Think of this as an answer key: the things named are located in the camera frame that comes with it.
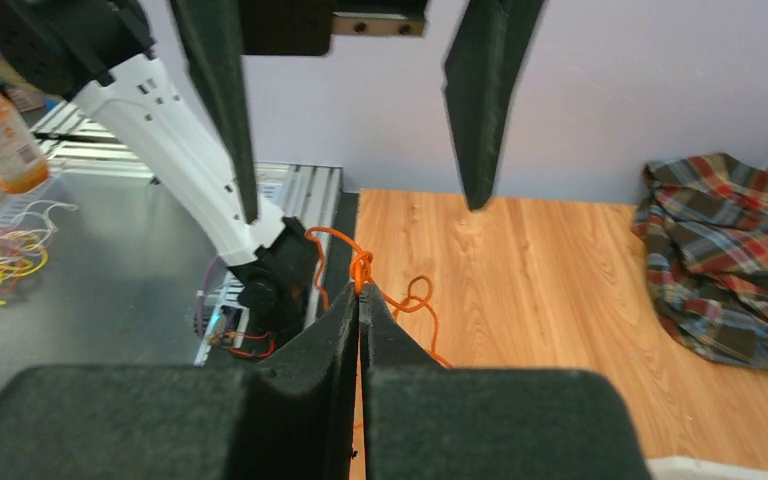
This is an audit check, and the black mounting rail base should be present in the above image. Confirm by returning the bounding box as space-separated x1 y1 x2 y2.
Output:
26 99 362 369

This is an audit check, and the plaid flannel shirt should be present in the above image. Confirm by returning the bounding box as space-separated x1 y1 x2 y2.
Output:
631 153 768 371

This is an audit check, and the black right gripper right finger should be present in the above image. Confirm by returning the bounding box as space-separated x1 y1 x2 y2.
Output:
358 285 651 479

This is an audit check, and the white plastic bin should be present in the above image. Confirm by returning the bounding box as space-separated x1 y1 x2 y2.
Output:
647 456 768 480

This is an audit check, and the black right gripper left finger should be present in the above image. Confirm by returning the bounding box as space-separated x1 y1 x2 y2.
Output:
0 285 358 479

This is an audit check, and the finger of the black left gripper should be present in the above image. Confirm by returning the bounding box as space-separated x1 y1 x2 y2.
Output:
443 0 545 211
169 0 259 223

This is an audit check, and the loose coloured wire pile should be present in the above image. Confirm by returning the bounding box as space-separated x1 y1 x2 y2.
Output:
0 200 79 307

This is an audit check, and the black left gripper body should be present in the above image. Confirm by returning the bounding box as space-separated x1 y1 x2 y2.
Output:
239 0 427 57

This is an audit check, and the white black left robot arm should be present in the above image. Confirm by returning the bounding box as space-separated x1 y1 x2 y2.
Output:
0 1 335 341

